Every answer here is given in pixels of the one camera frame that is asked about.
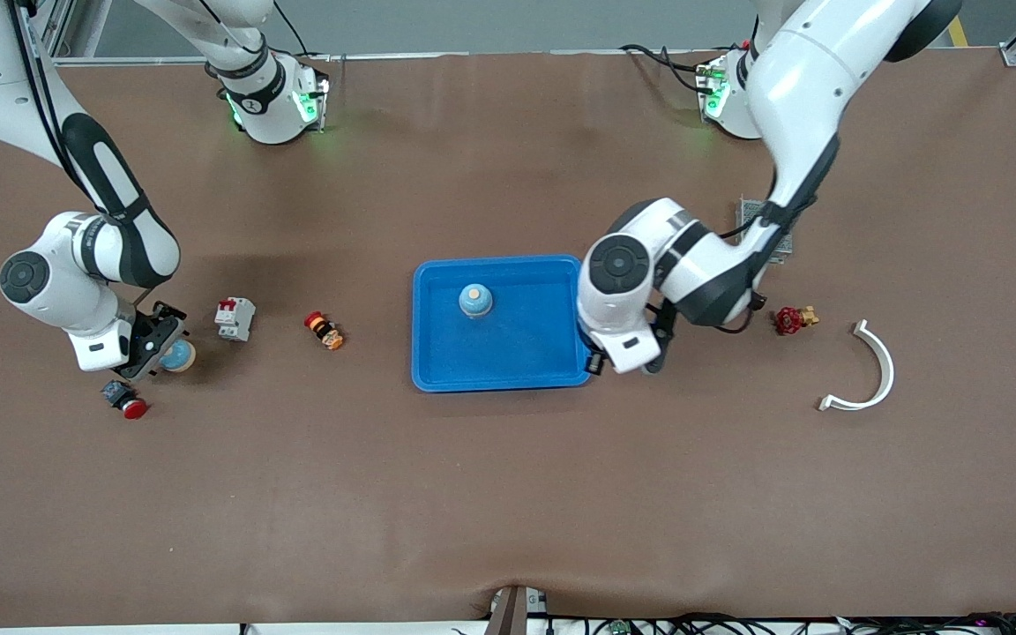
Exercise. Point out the metal mesh power supply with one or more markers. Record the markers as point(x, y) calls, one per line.
point(748, 212)

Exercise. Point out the red mushroom push button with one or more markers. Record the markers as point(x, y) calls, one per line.
point(124, 399)

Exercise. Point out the white circuit breaker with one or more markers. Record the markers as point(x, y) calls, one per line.
point(233, 318)

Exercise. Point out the blue plastic tray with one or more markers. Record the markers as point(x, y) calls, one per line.
point(508, 370)

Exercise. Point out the small green connector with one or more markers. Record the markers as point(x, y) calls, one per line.
point(619, 627)

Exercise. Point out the blue call bell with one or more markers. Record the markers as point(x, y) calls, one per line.
point(180, 356)
point(475, 300)

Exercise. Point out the orange black emergency switch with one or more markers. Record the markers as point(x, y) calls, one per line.
point(324, 331)

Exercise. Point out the brown table mat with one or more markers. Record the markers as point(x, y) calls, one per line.
point(508, 494)

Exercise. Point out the white curved plastic bracket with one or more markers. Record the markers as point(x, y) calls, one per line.
point(889, 370)

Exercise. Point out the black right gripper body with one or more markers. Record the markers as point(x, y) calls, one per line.
point(155, 335)

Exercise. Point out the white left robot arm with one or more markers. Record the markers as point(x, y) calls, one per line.
point(808, 79)

